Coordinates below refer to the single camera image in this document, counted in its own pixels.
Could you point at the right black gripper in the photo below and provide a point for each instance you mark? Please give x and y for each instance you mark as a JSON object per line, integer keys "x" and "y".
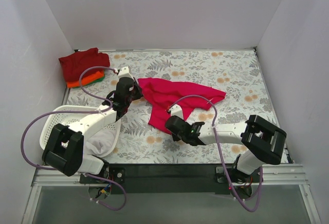
{"x": 175, "y": 136}

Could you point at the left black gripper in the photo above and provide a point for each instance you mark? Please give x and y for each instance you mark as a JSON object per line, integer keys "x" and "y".
{"x": 136, "y": 90}

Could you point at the pink t shirt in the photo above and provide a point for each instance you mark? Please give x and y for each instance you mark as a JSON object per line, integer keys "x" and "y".
{"x": 161, "y": 94}

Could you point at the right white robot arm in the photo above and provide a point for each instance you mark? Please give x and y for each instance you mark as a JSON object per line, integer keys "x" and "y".
{"x": 264, "y": 141}

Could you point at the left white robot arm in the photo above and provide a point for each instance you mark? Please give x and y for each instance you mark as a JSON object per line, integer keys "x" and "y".
{"x": 65, "y": 147}

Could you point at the green folded shirt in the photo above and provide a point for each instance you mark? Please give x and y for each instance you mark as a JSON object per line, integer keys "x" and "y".
{"x": 97, "y": 77}

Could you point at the orange folded shirt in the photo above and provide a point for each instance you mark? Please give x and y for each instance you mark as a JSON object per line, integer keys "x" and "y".
{"x": 84, "y": 81}

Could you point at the white garment in basket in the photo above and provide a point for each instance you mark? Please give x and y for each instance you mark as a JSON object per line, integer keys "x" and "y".
{"x": 102, "y": 143}

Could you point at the dark red folded shirt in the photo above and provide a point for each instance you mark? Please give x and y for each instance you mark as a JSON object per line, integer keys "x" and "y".
{"x": 73, "y": 65}

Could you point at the floral tablecloth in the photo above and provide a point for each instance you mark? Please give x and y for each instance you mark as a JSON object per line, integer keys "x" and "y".
{"x": 237, "y": 73}

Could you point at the white plastic laundry basket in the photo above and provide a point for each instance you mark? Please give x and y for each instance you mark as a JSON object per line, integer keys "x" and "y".
{"x": 67, "y": 119}

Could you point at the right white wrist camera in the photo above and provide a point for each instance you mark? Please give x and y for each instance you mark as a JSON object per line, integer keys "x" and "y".
{"x": 176, "y": 110}

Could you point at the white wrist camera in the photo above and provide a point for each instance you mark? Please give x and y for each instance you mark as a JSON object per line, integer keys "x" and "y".
{"x": 124, "y": 72}
{"x": 176, "y": 110}

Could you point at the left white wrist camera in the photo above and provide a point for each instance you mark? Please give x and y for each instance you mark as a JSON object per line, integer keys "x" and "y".
{"x": 124, "y": 72}

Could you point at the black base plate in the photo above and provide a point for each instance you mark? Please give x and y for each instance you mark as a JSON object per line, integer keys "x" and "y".
{"x": 169, "y": 178}

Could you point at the aluminium frame rail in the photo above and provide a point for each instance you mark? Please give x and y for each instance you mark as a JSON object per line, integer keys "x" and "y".
{"x": 284, "y": 174}

